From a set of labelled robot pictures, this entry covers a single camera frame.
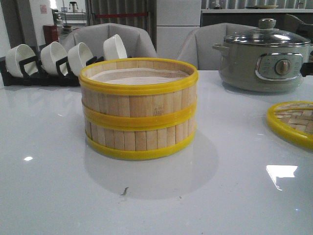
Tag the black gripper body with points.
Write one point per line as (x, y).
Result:
(307, 69)

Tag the woven bamboo steamer lid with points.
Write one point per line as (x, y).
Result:
(292, 121)

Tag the bamboo steamer tray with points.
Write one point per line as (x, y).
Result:
(139, 107)
(140, 145)

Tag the glass pot lid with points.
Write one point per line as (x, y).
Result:
(267, 35)

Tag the green electric cooking pot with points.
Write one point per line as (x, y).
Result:
(262, 68)

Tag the grey chair right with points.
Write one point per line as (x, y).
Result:
(197, 47)

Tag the white bowl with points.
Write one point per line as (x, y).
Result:
(50, 54)
(114, 48)
(14, 56)
(78, 56)

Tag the red cylinder bin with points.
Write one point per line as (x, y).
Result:
(50, 33)

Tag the black bowl rack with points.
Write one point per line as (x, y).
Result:
(34, 74)

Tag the white bowl far left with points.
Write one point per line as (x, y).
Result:
(14, 56)

